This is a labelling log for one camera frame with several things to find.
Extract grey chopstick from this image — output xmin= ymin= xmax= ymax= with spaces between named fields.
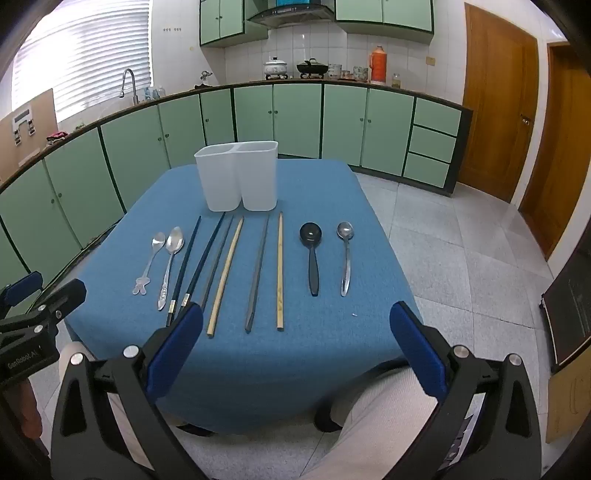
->
xmin=244 ymin=215 xmax=271 ymax=334
xmin=198 ymin=216 xmax=234 ymax=310

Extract metal kitchen faucet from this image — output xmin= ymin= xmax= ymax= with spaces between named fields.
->
xmin=119 ymin=68 xmax=140 ymax=106

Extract person's right leg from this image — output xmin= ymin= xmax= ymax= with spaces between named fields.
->
xmin=295 ymin=364 xmax=462 ymax=480

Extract white window blind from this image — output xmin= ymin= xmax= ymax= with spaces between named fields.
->
xmin=11 ymin=7 xmax=153 ymax=123

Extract orange thermos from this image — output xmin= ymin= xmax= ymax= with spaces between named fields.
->
xmin=368 ymin=45 xmax=387 ymax=84

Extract black flat case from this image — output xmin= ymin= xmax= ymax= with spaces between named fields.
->
xmin=539 ymin=244 xmax=591 ymax=365

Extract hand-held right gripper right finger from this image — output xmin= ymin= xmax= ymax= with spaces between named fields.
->
xmin=389 ymin=301 xmax=543 ymax=480

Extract cardboard box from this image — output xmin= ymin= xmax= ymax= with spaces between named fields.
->
xmin=0 ymin=89 xmax=58 ymax=181

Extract white two-compartment utensil holder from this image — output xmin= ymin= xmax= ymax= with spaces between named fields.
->
xmin=194 ymin=141 xmax=279 ymax=212

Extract plain silver spoon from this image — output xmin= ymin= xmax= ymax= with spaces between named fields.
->
xmin=336 ymin=222 xmax=355 ymax=297

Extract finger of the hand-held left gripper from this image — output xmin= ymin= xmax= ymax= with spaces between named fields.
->
xmin=0 ymin=278 xmax=88 ymax=333
xmin=0 ymin=272 xmax=43 ymax=319

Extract wooden chopstick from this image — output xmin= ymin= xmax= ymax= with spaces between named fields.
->
xmin=206 ymin=217 xmax=245 ymax=339
xmin=276 ymin=211 xmax=285 ymax=331

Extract cardboard sheet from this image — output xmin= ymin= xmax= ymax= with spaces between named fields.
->
xmin=545 ymin=362 xmax=591 ymax=444

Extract dark blue chopstick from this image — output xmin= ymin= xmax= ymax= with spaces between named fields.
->
xmin=178 ymin=211 xmax=226 ymax=319
xmin=165 ymin=215 xmax=202 ymax=328

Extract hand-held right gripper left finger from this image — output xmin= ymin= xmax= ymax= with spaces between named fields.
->
xmin=51 ymin=302 xmax=218 ymax=480

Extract white cooking pot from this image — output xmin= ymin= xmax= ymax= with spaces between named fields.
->
xmin=263 ymin=56 xmax=289 ymax=80

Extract blue tablecloth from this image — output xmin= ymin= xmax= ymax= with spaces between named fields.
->
xmin=65 ymin=159 xmax=423 ymax=437

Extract range hood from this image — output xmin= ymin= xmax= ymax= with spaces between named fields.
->
xmin=247 ymin=2 xmax=335 ymax=28

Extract black spoon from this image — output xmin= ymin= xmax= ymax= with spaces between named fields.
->
xmin=299 ymin=222 xmax=321 ymax=297

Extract black wok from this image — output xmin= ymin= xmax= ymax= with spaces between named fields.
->
xmin=295 ymin=58 xmax=329 ymax=79

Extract green wall cabinets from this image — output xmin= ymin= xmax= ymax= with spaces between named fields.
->
xmin=199 ymin=0 xmax=435 ymax=47

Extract person's left hand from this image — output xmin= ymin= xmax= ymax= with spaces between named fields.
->
xmin=8 ymin=378 xmax=41 ymax=444

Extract wooden door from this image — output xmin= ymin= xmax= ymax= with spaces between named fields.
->
xmin=517 ymin=41 xmax=591 ymax=261
xmin=459 ymin=2 xmax=540 ymax=204

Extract small spoon with figure handle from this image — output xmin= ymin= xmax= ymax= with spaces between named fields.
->
xmin=133 ymin=232 xmax=166 ymax=296

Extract silver spoon with ornate handle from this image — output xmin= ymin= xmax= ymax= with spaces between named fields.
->
xmin=156 ymin=226 xmax=185 ymax=311

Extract black shoe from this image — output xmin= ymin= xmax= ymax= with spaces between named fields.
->
xmin=175 ymin=422 xmax=215 ymax=437
xmin=314 ymin=401 xmax=356 ymax=435

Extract green base kitchen cabinets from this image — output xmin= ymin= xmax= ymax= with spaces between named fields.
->
xmin=0 ymin=80 xmax=474 ymax=296

